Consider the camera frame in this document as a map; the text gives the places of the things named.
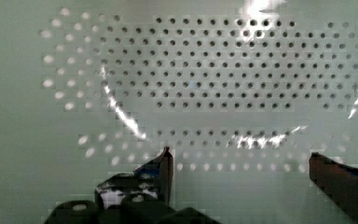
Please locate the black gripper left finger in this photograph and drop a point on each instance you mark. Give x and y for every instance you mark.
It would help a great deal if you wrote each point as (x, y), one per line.
(153, 178)

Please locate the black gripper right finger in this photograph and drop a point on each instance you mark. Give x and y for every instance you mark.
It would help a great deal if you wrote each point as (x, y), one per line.
(336, 180)

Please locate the green perforated strainer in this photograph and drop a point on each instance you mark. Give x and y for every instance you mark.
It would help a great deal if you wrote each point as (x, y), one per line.
(241, 91)

